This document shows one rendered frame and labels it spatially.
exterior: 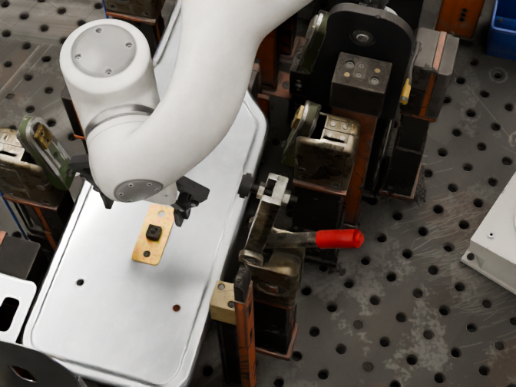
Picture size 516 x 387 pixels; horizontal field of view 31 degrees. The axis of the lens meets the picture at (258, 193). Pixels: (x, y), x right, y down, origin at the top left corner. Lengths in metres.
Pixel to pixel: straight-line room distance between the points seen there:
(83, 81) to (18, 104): 0.87
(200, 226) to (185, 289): 0.09
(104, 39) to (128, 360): 0.45
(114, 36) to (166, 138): 0.12
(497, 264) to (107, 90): 0.83
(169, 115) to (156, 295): 0.42
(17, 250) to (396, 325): 0.61
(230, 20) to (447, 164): 0.88
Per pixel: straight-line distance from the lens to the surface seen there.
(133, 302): 1.18
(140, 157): 0.83
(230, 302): 1.10
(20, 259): 1.26
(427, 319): 1.50
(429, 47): 1.28
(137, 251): 1.21
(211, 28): 0.81
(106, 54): 0.86
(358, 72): 1.19
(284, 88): 1.67
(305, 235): 1.09
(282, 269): 1.13
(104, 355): 1.17
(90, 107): 0.87
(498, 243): 1.48
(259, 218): 1.03
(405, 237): 1.55
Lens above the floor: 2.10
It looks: 63 degrees down
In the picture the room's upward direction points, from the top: 1 degrees counter-clockwise
